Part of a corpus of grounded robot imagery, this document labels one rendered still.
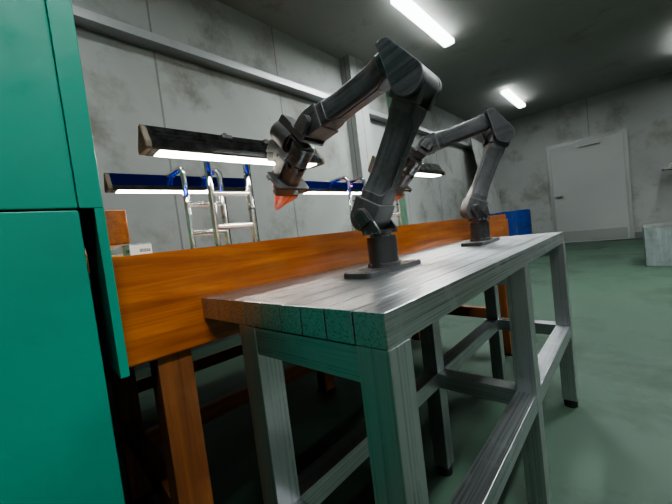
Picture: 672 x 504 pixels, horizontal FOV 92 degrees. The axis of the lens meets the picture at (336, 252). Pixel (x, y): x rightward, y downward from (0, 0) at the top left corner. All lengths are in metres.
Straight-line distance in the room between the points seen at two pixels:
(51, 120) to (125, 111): 2.30
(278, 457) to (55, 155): 0.56
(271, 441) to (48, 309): 0.37
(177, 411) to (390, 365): 0.46
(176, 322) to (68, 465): 0.23
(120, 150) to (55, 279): 2.26
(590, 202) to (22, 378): 8.68
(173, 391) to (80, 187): 0.37
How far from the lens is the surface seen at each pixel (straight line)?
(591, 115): 8.95
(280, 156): 0.85
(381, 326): 0.35
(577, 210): 8.73
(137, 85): 3.03
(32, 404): 0.61
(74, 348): 0.60
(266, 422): 0.59
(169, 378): 0.69
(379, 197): 0.66
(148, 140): 1.00
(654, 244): 4.97
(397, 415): 0.38
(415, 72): 0.65
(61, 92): 0.64
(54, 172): 0.61
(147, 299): 0.65
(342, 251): 0.88
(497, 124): 1.26
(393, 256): 0.67
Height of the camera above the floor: 0.75
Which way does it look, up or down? 3 degrees down
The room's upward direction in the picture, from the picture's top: 7 degrees counter-clockwise
